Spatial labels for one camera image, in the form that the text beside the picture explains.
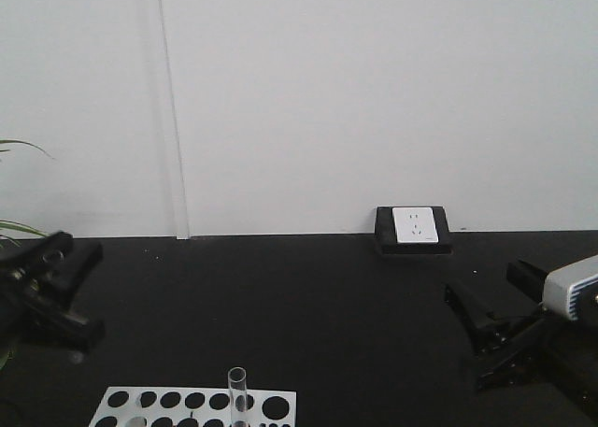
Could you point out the tall clear test tube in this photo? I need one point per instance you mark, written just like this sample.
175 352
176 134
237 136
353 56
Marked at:
237 386

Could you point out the green spider plant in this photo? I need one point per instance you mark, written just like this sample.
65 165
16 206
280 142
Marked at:
18 228

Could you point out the short clear test tube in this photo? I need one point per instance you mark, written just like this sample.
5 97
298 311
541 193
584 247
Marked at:
52 259

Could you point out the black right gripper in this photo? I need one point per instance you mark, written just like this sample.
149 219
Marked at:
538 348

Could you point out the white test tube rack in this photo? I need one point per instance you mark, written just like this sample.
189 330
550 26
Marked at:
183 406

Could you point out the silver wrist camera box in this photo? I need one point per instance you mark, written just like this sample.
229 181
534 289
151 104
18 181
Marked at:
563 287

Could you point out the white socket on black box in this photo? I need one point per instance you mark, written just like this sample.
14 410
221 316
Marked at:
412 230

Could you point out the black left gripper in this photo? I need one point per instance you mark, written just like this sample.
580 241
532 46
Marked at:
41 320

